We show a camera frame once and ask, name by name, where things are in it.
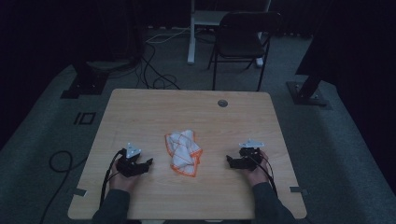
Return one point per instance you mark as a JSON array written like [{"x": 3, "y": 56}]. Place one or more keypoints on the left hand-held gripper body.
[{"x": 132, "y": 166}]

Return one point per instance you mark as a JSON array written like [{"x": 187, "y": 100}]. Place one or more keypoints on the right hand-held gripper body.
[{"x": 249, "y": 157}]

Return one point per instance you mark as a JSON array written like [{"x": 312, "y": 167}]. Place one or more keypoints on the white cloth with orange grid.
[{"x": 183, "y": 154}]

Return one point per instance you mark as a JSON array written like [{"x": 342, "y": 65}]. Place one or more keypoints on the person's left hand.
[{"x": 122, "y": 183}]

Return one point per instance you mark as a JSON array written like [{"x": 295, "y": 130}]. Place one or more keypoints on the person's right hand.
[{"x": 260, "y": 175}]

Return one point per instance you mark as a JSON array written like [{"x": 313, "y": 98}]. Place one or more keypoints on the grey round table grommet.
[{"x": 222, "y": 103}]

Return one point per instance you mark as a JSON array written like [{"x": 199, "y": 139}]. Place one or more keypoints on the grey tape strip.
[
  {"x": 80, "y": 192},
  {"x": 297, "y": 189}
]

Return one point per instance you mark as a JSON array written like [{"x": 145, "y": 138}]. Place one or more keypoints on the grey round stand base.
[{"x": 107, "y": 64}]

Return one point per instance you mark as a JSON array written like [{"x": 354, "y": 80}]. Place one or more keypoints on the black folding chair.
[{"x": 239, "y": 40}]

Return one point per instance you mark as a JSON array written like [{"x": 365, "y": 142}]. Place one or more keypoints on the black stand base plate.
[
  {"x": 85, "y": 85},
  {"x": 306, "y": 93}
]

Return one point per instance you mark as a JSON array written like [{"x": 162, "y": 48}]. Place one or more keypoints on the white desk frame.
[{"x": 194, "y": 34}]

